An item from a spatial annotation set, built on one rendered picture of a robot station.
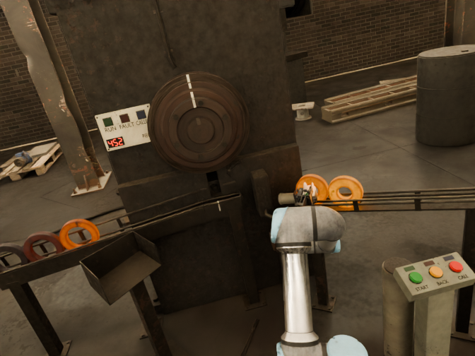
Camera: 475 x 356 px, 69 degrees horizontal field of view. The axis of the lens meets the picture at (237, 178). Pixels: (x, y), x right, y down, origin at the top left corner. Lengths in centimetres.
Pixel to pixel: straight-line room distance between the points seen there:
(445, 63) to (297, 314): 306
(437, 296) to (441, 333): 19
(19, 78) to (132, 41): 669
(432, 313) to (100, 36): 173
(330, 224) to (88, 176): 375
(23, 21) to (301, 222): 377
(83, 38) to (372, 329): 194
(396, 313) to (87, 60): 172
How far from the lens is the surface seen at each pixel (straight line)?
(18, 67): 831
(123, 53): 174
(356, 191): 163
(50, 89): 438
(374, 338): 198
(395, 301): 161
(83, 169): 454
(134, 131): 178
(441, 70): 383
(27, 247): 203
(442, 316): 153
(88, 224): 189
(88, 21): 177
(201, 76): 158
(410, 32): 921
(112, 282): 168
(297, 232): 112
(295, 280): 114
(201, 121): 152
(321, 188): 167
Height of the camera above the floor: 151
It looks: 24 degrees down
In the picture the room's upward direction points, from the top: 12 degrees counter-clockwise
